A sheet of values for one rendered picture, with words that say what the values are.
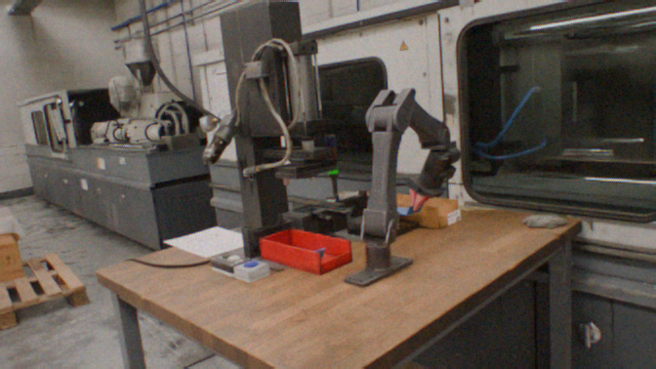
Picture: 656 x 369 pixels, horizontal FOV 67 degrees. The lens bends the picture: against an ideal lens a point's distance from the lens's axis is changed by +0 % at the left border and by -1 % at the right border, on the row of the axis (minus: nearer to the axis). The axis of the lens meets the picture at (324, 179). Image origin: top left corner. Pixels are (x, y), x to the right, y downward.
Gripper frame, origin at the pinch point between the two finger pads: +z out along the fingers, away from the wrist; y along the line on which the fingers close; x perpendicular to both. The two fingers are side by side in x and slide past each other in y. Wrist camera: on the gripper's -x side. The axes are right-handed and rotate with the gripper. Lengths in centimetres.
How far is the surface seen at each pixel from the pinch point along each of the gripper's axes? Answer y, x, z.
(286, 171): 30.4, 28.0, 0.6
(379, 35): 72, -44, -29
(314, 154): 28.0, 20.4, -5.7
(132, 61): 466, -116, 149
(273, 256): 11.4, 42.7, 14.4
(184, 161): 278, -87, 166
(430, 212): -2.2, -6.1, 1.6
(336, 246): 0.9, 31.0, 6.2
